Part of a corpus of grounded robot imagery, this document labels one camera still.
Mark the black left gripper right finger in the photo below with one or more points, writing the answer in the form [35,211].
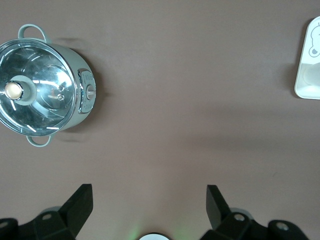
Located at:
[218,215]

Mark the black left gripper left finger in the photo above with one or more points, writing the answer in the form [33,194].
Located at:
[72,215]

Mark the white tray with bear print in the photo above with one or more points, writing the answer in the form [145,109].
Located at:
[307,50]

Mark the white round bowl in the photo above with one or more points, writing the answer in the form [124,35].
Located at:
[155,237]

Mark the glass pot lid with knob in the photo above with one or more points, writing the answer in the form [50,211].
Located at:
[45,75]

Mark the green electric cooking pot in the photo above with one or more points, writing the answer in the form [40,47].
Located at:
[75,62]

